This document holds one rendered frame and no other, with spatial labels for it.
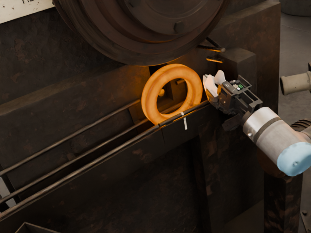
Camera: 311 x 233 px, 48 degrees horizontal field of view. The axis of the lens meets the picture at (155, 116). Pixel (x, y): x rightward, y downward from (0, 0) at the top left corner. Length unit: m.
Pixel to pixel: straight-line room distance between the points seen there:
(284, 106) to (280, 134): 1.41
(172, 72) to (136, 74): 0.10
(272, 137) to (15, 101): 0.63
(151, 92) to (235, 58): 0.28
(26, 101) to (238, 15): 0.68
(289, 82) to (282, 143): 0.33
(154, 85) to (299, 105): 1.49
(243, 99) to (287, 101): 1.39
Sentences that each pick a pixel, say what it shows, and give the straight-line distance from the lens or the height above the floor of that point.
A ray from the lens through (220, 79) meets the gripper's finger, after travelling 1.03.
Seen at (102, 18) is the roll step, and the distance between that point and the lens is 0.77.
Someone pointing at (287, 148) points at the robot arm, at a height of 0.71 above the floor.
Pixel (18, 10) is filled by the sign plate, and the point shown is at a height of 1.08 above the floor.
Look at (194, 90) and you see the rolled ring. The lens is 1.01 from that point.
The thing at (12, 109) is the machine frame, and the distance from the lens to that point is 0.90.
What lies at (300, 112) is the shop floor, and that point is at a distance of 2.24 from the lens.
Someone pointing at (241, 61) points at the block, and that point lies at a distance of 1.05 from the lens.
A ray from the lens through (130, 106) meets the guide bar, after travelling 0.99.
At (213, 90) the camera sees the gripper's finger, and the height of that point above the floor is 0.75.
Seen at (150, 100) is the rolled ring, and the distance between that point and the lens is 0.94.
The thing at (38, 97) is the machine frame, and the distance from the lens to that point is 0.91.
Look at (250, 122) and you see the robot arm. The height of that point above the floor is 0.73.
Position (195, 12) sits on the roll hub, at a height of 1.01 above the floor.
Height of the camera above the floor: 1.26
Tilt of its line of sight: 33 degrees down
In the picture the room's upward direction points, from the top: 12 degrees counter-clockwise
